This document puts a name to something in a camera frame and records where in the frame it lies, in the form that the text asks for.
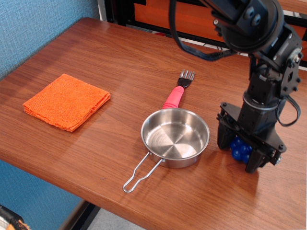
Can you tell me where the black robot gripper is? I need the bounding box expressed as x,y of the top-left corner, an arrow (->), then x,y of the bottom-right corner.
217,95 -> 287,173

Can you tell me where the blue plastic grape bunch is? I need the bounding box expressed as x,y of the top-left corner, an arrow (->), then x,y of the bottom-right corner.
230,136 -> 253,164

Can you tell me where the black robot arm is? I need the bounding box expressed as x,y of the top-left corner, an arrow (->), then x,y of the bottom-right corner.
204,0 -> 303,173

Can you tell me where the stainless steel pan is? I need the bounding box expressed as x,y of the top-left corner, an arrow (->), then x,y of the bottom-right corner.
122,108 -> 211,193

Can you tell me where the folded orange cloth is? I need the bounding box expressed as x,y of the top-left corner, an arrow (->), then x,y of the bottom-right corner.
23,74 -> 111,132

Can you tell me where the orange object bottom left corner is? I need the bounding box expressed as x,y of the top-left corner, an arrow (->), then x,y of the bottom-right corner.
0,205 -> 31,230

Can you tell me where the fork with pink handle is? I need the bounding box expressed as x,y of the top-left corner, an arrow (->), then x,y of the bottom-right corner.
162,70 -> 195,109

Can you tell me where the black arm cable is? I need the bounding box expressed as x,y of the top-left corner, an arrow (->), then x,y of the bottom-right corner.
169,0 -> 238,62

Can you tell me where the black table leg frame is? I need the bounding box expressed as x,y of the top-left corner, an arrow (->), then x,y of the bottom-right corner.
59,199 -> 100,230

